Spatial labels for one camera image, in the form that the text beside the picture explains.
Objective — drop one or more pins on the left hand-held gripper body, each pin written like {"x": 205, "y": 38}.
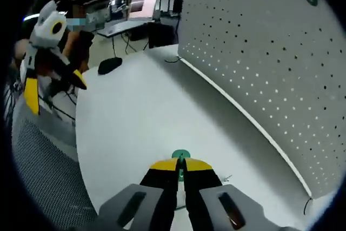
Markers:
{"x": 46, "y": 28}

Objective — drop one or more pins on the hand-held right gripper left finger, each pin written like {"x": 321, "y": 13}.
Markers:
{"x": 159, "y": 187}

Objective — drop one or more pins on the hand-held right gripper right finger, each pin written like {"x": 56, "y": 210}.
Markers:
{"x": 200, "y": 187}

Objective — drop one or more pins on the white perforated mounting plate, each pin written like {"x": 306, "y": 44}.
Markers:
{"x": 256, "y": 66}

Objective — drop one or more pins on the person's left hand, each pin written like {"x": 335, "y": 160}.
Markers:
{"x": 20, "y": 51}

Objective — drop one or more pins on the black computer mouse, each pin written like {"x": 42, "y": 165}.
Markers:
{"x": 109, "y": 66}

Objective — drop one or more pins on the grey mesh office chair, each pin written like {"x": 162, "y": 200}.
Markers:
{"x": 46, "y": 160}

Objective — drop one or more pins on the grey office desk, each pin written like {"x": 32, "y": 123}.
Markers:
{"x": 119, "y": 28}

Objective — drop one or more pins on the computer monitor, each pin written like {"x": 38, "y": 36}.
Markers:
{"x": 146, "y": 1}

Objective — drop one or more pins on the black computer case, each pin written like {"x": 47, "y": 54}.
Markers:
{"x": 162, "y": 35}

